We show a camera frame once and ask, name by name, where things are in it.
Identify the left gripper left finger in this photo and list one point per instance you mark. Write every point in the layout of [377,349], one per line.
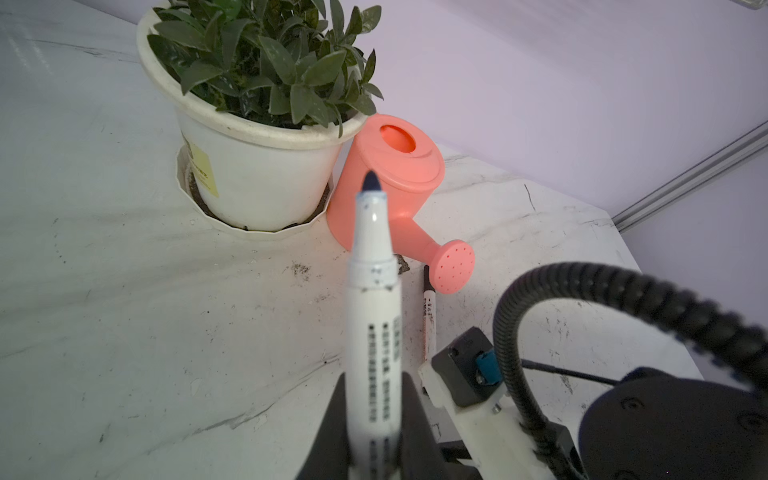
[329,455]

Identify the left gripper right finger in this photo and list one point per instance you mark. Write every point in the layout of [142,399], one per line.
[419,457]

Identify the potted green plant white pot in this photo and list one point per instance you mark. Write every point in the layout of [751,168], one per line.
[266,94]

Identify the pink watering can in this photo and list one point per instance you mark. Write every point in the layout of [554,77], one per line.
[409,167]

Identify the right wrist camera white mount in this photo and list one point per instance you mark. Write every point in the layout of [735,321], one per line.
[462,378]

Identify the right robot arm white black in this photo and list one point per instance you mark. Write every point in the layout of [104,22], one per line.
[653,425]

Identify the white marker black tip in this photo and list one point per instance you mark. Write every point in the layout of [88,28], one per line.
[429,316]

